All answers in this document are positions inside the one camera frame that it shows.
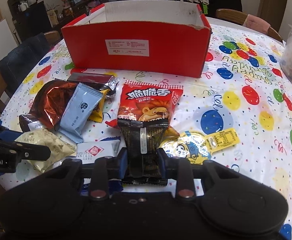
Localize cream patterned snack packet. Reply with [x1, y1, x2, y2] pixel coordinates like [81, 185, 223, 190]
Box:
[15, 128, 77, 173]

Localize white blue snack packet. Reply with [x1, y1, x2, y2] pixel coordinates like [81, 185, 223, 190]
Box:
[76, 137, 123, 196]

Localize black gold snack packet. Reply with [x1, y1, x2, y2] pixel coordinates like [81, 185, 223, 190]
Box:
[117, 118, 169, 186]

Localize yellow cartoon snack packet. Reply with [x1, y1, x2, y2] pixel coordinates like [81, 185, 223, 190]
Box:
[160, 128, 240, 165]

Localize shiny brown foil bag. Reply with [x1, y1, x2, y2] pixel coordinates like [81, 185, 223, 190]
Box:
[18, 80, 78, 132]

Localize yellow small snack packet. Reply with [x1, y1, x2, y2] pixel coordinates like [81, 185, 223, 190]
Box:
[89, 89, 110, 123]

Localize light blue snack packet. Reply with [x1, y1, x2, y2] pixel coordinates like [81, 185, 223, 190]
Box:
[58, 83, 103, 144]

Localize red crispy snack bag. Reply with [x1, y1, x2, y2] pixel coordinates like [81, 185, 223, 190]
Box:
[105, 80, 183, 129]

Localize wooden chair with jeans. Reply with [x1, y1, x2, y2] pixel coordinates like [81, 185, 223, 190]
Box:
[0, 30, 61, 113]

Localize silver maroon wrapper bar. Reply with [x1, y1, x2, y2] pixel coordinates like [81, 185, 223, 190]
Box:
[67, 73, 120, 99]

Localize balloon birthday tablecloth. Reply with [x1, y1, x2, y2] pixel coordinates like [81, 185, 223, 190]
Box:
[0, 23, 292, 240]

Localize red cardboard box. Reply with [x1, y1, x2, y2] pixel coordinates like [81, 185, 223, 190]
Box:
[61, 0, 211, 78]

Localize black side cabinet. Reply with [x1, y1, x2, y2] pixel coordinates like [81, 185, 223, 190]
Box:
[7, 0, 52, 42]

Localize wooden chair pink cloth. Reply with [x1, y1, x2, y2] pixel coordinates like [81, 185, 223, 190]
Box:
[215, 9, 283, 42]

